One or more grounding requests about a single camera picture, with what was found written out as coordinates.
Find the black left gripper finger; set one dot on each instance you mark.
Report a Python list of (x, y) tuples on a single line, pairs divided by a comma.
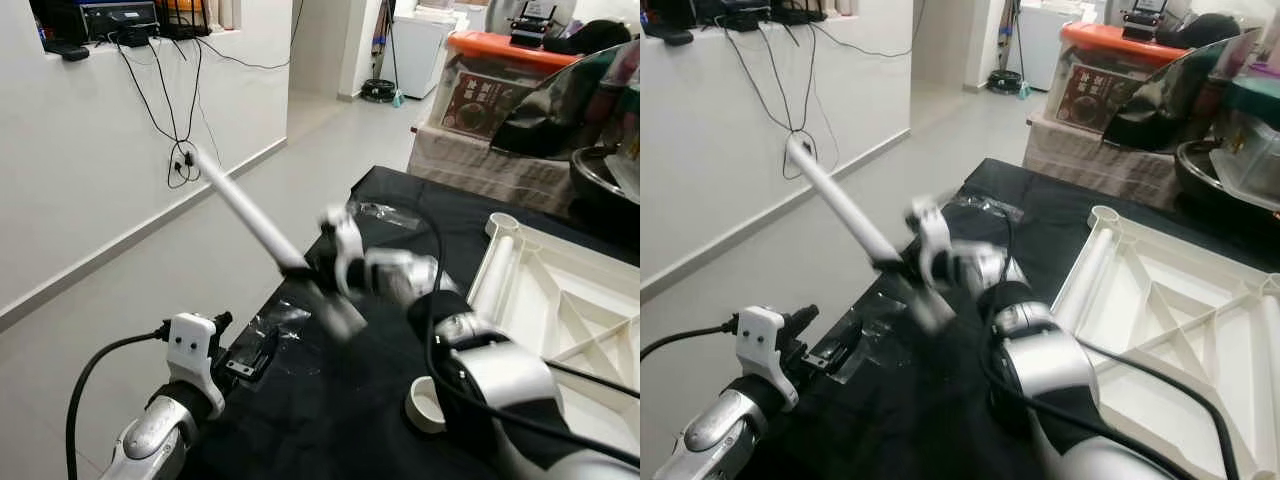
[(268, 352), (800, 319), (845, 342), (220, 324)]

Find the white plastic table leg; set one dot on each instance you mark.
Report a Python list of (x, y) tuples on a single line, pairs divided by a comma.
[(840, 205), (1090, 275), (497, 275), (245, 210)]

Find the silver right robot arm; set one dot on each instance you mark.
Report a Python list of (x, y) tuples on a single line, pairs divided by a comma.
[(500, 375), (1050, 370)]

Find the black tablecloth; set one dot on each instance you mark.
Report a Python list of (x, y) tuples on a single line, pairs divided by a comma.
[(920, 420), (350, 400)]

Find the black plug adapter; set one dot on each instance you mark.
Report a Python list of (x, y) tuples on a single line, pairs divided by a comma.
[(184, 160)]

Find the beige cloth covered bench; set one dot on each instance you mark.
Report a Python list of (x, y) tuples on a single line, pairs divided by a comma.
[(1090, 160), (480, 170)]

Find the white plastic table top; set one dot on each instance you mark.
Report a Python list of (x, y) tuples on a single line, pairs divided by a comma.
[(1170, 310), (570, 300)]

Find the red printed carton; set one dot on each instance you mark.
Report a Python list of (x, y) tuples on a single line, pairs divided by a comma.
[(1090, 98), (475, 105)]

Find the white chest freezer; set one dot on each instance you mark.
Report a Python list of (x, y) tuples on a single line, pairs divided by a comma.
[(1050, 48), (420, 55)]

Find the black round wok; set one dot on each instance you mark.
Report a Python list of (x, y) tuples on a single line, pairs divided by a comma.
[(595, 175), (1192, 170)]

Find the black antenna router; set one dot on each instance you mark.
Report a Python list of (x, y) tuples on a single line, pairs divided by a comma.
[(800, 15), (183, 25)]

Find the beige cylindrical container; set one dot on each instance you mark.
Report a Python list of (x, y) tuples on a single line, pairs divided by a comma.
[(232, 12)]

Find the white cylindrical container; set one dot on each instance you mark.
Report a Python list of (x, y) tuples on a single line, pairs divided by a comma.
[(214, 12)]

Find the clear storage box orange lid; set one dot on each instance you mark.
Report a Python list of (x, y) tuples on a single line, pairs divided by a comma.
[(490, 45), (1100, 38)]

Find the black set-top box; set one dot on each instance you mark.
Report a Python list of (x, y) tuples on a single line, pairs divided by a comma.
[(742, 18), (115, 20)]

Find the black remote control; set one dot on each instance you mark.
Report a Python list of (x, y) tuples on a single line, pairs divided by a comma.
[(66, 50), (672, 36)]

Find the black kitchen appliance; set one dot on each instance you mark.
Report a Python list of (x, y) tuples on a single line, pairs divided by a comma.
[(535, 25), (1145, 20)]

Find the black cloth bundle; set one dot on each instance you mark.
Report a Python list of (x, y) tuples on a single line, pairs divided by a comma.
[(590, 38), (1205, 30)]

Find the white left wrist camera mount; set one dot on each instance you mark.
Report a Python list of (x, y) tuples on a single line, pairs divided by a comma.
[(762, 335), (190, 345)]

